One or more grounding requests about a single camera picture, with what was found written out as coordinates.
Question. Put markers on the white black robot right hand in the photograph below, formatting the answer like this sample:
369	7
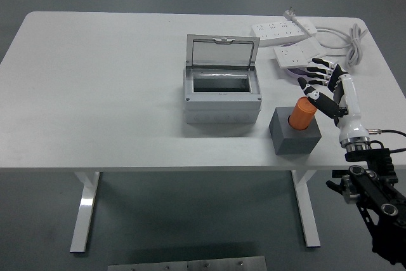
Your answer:
350	106

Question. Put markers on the orange cylindrical battery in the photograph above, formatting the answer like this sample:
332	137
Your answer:
301	115

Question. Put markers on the grey plastic junction box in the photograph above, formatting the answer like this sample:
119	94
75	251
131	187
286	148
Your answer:
222	109

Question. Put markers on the transparent hinged box lid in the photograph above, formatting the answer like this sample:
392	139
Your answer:
190	52

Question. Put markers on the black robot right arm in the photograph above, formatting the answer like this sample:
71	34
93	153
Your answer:
374	188

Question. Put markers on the grey block battery holder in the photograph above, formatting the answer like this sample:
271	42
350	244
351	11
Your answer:
295	144

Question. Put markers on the purple round dish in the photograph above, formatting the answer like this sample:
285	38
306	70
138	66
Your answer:
295	72

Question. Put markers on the black table control panel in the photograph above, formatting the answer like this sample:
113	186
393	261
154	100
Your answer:
337	174

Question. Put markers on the white long power strip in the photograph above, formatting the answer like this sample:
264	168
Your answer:
272	34

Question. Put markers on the white table leg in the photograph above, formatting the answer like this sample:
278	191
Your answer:
309	214
85	207

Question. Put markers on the white wall socket panel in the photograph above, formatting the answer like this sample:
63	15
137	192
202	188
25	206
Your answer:
290	56

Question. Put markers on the grey metal base plate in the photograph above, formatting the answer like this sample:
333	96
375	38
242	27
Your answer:
187	265

